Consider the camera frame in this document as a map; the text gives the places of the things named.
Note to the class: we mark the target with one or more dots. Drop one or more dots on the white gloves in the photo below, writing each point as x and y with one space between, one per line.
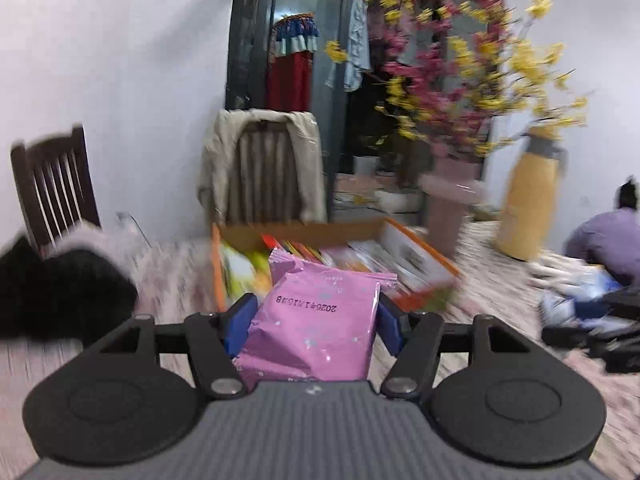
552 270

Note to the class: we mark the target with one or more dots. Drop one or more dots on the yellow and pink flower branches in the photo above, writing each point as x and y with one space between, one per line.
454 66

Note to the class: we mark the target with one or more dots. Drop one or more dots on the black cloth bundle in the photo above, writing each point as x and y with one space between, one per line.
74 295

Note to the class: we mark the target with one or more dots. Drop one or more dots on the green snack packet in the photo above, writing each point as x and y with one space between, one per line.
238 273

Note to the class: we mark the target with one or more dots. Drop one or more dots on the blue plastic bag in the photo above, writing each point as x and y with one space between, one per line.
576 303

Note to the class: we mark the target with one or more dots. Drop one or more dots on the calligraphy tablecloth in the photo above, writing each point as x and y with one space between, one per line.
176 279

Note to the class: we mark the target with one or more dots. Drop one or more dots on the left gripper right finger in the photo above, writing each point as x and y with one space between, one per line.
413 339

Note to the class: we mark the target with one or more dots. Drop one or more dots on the pink ceramic vase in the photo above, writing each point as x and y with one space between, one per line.
452 188

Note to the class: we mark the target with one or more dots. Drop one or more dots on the red hanging garment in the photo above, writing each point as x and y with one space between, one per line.
294 39

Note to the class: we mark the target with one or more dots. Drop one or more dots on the pink snack packet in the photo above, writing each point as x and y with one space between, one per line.
316 323

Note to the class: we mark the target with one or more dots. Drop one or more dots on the wooden chair with jacket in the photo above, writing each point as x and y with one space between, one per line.
263 185

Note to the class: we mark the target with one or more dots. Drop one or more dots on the person in purple jacket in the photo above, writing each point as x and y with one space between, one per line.
612 239

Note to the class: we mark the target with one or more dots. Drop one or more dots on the red cardboard snack box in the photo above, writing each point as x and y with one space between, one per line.
425 278

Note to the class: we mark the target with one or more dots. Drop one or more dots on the yellow thermos jug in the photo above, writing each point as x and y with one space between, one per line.
528 209

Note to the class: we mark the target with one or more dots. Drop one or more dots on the beige jacket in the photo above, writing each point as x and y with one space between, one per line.
219 147

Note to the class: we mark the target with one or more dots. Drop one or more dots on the dark wooden chair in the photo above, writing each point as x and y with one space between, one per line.
53 185

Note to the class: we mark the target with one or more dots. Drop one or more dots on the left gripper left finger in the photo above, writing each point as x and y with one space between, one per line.
214 341

